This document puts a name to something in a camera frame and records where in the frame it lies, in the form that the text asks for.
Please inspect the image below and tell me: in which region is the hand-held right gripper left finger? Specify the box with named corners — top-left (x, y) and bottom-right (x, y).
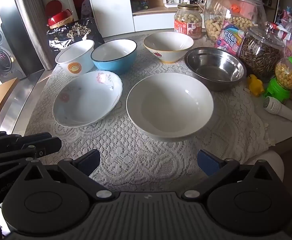
top-left (17, 149), bottom-right (113, 200)

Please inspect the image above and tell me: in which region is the large plain white bowl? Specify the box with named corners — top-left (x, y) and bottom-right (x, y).
top-left (126, 72), bottom-right (214, 140)

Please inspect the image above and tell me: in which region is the glass jar of sunflower seeds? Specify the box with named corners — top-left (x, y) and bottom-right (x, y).
top-left (239, 22), bottom-right (286, 82)

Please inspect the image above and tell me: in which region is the white toy microphone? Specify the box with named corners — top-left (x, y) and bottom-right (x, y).
top-left (263, 96), bottom-right (292, 127)

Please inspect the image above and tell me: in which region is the black speaker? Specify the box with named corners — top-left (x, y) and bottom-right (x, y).
top-left (0, 29), bottom-right (20, 79)

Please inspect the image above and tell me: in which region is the white bowl with yellow base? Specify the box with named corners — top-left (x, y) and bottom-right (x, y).
top-left (143, 32), bottom-right (194, 63)

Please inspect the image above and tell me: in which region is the white bowl with orange label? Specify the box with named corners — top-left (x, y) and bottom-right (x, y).
top-left (55, 39), bottom-right (95, 77)

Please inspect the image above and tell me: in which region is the white floral plate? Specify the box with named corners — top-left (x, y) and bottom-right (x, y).
top-left (52, 70), bottom-right (123, 127)

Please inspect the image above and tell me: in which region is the white power strip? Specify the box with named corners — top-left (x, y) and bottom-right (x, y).
top-left (182, 0), bottom-right (207, 6)

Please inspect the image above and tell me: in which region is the printed skateboard deck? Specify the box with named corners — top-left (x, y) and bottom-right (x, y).
top-left (81, 0), bottom-right (91, 19)

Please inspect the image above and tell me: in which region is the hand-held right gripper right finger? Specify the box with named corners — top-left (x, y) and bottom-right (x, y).
top-left (182, 149), bottom-right (280, 200)

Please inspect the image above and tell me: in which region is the green candy dispenser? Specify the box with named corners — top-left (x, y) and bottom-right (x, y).
top-left (265, 57), bottom-right (292, 105)

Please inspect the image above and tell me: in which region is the white lace tablecloth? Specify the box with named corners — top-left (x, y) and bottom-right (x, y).
top-left (24, 31), bottom-right (277, 185)

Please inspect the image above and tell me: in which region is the yellow rubber duck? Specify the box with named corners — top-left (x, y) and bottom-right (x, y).
top-left (247, 74), bottom-right (265, 97)

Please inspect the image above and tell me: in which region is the white cabinet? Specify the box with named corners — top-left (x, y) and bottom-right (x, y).
top-left (85, 0), bottom-right (262, 40)

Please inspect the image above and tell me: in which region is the blue bowl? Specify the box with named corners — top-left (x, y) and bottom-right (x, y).
top-left (90, 39), bottom-right (138, 75)

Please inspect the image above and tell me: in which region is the toy tractor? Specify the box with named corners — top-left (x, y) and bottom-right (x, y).
top-left (132, 0), bottom-right (150, 10)

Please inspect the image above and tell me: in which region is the red goblet-shaped container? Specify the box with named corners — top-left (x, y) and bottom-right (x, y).
top-left (45, 0), bottom-right (74, 29)

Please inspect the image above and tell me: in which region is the peanut jar with red label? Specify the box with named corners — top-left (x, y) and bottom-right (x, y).
top-left (174, 4), bottom-right (203, 40)

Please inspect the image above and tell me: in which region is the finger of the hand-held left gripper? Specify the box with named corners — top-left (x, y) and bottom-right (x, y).
top-left (0, 131), bottom-right (53, 155)
top-left (0, 138), bottom-right (62, 178)

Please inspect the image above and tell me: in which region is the pink marshmallow bag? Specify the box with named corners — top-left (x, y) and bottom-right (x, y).
top-left (215, 21), bottom-right (246, 57)

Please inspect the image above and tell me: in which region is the stainless steel bowl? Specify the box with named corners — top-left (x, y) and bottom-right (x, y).
top-left (184, 47), bottom-right (247, 92)

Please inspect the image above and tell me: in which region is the black snack bag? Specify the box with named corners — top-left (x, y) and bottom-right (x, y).
top-left (46, 17), bottom-right (105, 59)

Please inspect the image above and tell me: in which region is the large glass peanut jar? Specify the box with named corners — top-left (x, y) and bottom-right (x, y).
top-left (203, 0), bottom-right (267, 43)

